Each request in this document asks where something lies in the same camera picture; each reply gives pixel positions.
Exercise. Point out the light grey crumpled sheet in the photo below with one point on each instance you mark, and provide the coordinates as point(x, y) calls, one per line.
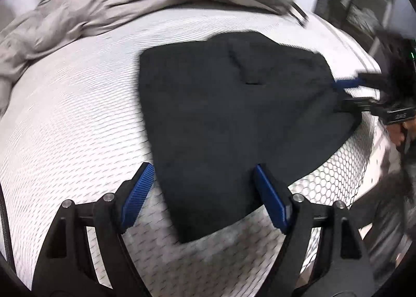
point(65, 17)

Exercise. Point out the black pants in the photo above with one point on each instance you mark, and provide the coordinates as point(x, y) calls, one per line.
point(227, 115)

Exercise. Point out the person's right hand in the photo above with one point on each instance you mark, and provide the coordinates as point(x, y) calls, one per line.
point(397, 138)

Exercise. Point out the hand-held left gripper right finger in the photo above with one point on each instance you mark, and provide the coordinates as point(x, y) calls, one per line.
point(269, 199)

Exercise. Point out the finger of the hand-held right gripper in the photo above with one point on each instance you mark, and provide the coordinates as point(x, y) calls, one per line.
point(351, 83)
point(357, 104)

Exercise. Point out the white honeycomb mattress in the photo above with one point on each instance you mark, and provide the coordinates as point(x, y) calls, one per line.
point(81, 121)

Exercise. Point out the person's dark trousers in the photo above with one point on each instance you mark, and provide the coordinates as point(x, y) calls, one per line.
point(386, 219)

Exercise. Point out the metal storage shelf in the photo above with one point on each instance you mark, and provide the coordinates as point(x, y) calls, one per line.
point(367, 1)

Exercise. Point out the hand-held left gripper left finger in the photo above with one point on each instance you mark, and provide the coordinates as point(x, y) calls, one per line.
point(138, 196)

